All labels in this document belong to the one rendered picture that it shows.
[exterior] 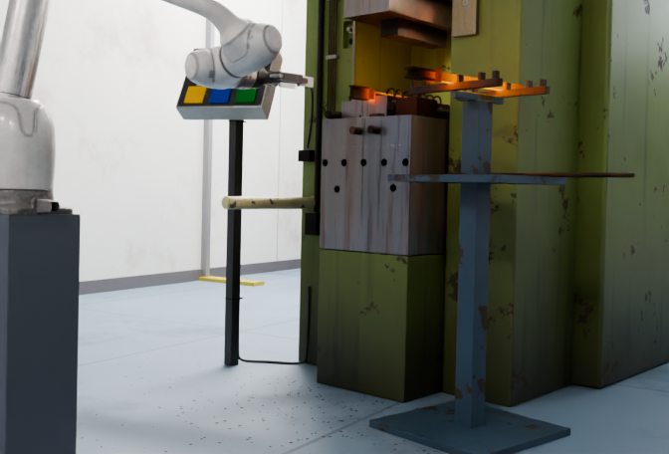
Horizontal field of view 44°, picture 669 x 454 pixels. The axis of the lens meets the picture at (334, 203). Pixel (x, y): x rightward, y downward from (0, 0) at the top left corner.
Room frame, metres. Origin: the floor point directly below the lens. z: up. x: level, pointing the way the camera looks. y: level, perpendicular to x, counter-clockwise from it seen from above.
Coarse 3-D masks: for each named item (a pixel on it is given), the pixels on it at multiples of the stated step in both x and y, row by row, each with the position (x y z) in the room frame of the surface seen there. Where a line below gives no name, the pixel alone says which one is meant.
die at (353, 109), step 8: (376, 96) 2.77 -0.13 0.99; (384, 96) 2.74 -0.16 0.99; (392, 96) 2.76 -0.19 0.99; (344, 104) 2.86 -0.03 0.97; (352, 104) 2.83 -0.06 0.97; (360, 104) 2.81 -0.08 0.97; (368, 104) 2.79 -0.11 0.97; (376, 104) 2.76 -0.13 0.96; (384, 104) 2.74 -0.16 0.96; (344, 112) 2.86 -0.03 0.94; (352, 112) 2.83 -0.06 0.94; (360, 112) 2.81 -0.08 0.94; (368, 112) 2.79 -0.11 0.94; (376, 112) 2.76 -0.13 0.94; (384, 112) 2.74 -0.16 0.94; (392, 112) 2.76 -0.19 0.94
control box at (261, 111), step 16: (208, 48) 3.12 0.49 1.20; (272, 64) 3.01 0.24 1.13; (208, 96) 3.00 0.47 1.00; (256, 96) 2.95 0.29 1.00; (272, 96) 3.01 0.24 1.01; (192, 112) 3.02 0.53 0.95; (208, 112) 3.00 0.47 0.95; (224, 112) 2.98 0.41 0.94; (240, 112) 2.96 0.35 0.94; (256, 112) 2.95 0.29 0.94
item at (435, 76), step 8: (408, 72) 2.14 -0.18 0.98; (416, 72) 2.15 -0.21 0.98; (424, 72) 2.17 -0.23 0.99; (432, 72) 2.18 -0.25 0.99; (440, 72) 2.18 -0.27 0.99; (416, 80) 2.17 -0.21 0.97; (424, 80) 2.17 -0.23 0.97; (432, 80) 2.18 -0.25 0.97; (440, 80) 2.18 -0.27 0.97; (448, 80) 2.22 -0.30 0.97; (464, 80) 2.26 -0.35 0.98; (472, 80) 2.28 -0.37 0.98; (488, 88) 2.34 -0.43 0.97; (496, 88) 2.34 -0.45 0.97; (504, 88) 2.37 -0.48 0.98; (512, 88) 2.39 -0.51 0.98; (520, 88) 2.41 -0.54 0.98
